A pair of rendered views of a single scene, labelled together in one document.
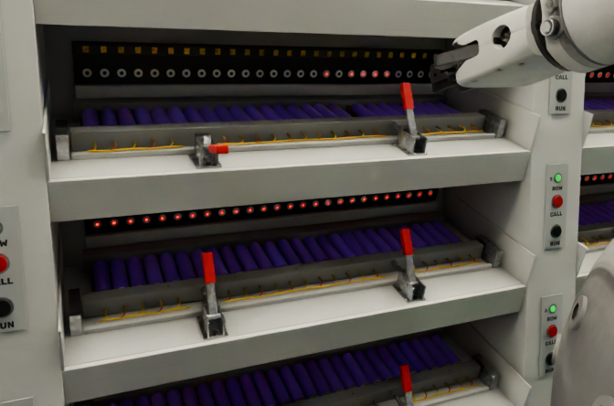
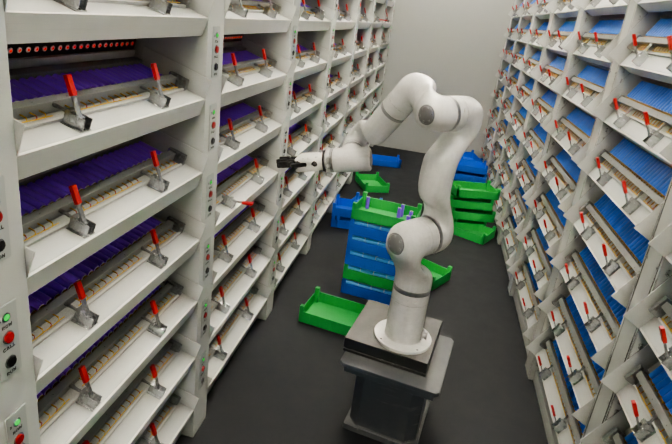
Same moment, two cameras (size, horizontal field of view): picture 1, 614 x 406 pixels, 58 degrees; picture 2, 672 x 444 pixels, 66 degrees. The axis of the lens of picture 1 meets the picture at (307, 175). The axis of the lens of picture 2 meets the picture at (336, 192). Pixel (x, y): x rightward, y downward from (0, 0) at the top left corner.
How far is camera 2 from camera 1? 1.45 m
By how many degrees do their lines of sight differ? 58
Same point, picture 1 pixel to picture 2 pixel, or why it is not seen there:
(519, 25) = (319, 162)
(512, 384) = (266, 250)
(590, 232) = not seen: hidden behind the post
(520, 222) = (272, 195)
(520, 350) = (270, 238)
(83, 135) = not seen: hidden behind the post
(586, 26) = (337, 167)
